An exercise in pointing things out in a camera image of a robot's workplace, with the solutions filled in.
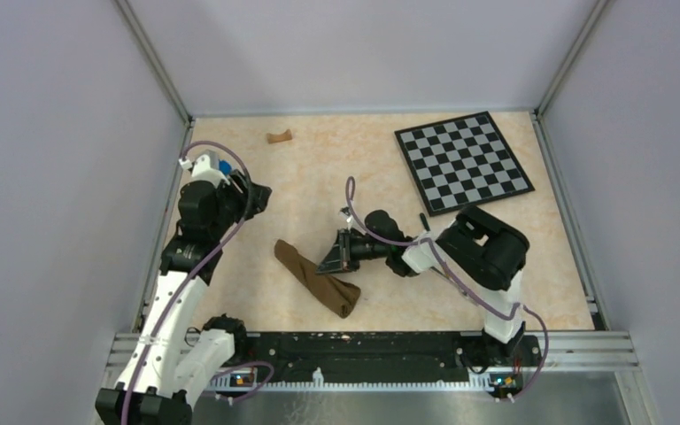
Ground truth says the small wooden arch block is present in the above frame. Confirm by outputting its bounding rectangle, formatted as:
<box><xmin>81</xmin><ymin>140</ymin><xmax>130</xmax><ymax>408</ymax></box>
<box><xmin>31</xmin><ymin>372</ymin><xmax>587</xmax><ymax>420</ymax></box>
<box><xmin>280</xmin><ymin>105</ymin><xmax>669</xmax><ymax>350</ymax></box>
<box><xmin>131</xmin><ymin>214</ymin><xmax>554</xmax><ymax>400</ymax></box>
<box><xmin>266</xmin><ymin>129</ymin><xmax>293</xmax><ymax>144</ymax></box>

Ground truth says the brown fabric napkin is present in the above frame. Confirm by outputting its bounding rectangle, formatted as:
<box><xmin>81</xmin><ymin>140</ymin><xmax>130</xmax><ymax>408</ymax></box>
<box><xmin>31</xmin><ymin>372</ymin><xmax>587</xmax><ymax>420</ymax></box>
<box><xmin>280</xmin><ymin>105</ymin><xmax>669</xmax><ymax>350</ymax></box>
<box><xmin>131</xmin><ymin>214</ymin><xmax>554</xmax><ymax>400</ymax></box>
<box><xmin>274</xmin><ymin>239</ymin><xmax>361</xmax><ymax>319</ymax></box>

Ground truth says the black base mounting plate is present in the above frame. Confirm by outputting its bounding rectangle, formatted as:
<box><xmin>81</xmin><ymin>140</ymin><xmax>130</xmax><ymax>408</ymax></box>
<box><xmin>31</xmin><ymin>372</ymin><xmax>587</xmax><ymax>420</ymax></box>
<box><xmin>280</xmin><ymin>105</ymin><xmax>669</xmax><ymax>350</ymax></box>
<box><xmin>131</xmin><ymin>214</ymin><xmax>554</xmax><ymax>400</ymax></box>
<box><xmin>226</xmin><ymin>331</ymin><xmax>542</xmax><ymax>384</ymax></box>

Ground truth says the blue toy car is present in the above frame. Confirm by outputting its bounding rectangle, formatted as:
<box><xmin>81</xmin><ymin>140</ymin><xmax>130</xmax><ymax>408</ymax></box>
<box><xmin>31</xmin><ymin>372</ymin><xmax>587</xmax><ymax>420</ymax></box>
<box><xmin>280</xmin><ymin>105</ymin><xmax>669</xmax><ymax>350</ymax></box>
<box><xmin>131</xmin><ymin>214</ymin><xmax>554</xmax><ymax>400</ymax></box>
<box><xmin>218</xmin><ymin>159</ymin><xmax>232</xmax><ymax>175</ymax></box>

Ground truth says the green wooden handled knife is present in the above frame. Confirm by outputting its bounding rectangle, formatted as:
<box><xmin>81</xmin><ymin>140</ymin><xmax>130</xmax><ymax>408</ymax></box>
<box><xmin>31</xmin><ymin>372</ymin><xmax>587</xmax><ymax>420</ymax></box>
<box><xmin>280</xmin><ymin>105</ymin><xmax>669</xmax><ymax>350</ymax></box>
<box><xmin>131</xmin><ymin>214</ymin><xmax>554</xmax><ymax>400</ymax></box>
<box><xmin>419</xmin><ymin>212</ymin><xmax>431</xmax><ymax>231</ymax></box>

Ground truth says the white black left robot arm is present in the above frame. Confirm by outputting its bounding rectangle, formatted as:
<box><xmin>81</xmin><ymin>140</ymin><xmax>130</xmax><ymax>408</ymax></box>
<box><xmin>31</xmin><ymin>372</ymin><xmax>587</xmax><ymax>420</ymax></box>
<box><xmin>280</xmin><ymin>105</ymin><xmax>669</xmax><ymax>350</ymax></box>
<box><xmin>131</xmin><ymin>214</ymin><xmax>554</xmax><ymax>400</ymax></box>
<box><xmin>95</xmin><ymin>150</ymin><xmax>272</xmax><ymax>424</ymax></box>

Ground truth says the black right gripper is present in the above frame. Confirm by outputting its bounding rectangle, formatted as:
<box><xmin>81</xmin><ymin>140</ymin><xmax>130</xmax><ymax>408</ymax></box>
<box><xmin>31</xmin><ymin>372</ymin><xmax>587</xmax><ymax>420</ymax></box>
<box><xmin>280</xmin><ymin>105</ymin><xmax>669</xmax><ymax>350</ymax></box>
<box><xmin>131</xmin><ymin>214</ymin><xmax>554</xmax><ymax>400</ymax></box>
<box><xmin>316</xmin><ymin>227</ymin><xmax>390</xmax><ymax>274</ymax></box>

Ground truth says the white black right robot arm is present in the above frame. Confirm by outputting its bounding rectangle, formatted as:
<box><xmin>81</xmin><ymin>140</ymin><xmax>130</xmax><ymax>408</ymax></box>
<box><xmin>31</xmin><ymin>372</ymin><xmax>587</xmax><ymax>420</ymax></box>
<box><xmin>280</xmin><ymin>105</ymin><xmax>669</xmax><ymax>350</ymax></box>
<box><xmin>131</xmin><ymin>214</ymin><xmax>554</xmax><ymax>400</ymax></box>
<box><xmin>316</xmin><ymin>206</ymin><xmax>529</xmax><ymax>365</ymax></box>

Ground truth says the black white checkerboard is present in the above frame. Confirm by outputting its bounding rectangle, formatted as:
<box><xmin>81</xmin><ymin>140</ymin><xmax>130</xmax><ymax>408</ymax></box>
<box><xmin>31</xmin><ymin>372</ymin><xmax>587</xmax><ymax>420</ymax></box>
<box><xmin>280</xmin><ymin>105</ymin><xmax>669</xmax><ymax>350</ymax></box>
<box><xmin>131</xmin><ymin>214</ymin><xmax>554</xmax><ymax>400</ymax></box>
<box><xmin>394</xmin><ymin>111</ymin><xmax>535</xmax><ymax>217</ymax></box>

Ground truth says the aluminium frame rail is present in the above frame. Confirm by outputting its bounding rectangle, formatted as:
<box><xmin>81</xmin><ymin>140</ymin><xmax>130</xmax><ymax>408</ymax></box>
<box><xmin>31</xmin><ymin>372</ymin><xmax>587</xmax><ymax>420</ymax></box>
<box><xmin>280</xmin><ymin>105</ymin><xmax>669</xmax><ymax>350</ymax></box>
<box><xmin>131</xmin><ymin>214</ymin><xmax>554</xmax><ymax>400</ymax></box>
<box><xmin>104</xmin><ymin>331</ymin><xmax>640</xmax><ymax>394</ymax></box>

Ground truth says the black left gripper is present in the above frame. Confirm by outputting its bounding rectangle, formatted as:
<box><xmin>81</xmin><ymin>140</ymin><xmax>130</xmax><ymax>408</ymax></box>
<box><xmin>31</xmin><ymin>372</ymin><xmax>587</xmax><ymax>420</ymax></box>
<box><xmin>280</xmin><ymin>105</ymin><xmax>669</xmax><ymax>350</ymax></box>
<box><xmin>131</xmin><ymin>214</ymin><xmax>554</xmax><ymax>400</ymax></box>
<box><xmin>209</xmin><ymin>168</ymin><xmax>273</xmax><ymax>238</ymax></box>

